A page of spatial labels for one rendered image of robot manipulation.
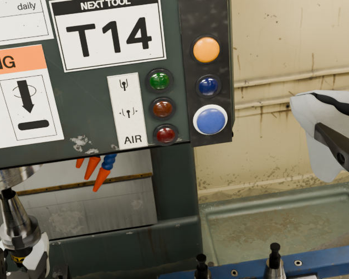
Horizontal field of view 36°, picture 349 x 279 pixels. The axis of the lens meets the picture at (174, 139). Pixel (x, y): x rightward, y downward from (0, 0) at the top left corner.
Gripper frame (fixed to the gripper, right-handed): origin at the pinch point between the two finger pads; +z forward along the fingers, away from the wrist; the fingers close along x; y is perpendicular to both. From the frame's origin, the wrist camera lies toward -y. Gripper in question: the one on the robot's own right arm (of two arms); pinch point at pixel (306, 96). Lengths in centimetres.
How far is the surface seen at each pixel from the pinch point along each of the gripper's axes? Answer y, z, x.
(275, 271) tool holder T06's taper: 40.3, 14.1, 12.0
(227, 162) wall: 91, 92, 70
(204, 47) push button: -0.5, 12.4, -0.2
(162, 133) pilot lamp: 8.6, 15.0, -4.3
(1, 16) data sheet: -5.6, 22.0, -15.2
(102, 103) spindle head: 4.5, 18.4, -8.8
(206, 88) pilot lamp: 4.0, 12.5, -0.1
